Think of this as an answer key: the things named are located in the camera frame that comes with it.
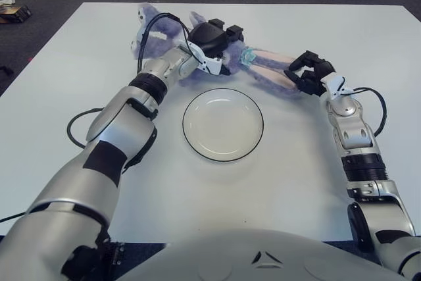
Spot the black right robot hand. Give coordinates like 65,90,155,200
284,49,358,101

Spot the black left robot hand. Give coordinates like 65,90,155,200
177,17,245,76

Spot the purple plush bunny doll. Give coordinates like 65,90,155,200
128,3,312,101

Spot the white plate with black rim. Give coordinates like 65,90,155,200
182,88,264,164

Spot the dark brown box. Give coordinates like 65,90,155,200
0,4,33,25

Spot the grey robot torso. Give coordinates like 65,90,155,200
111,228,421,281

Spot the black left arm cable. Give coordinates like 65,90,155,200
0,13,195,223

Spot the black perforated bracket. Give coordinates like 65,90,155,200
110,243,126,267

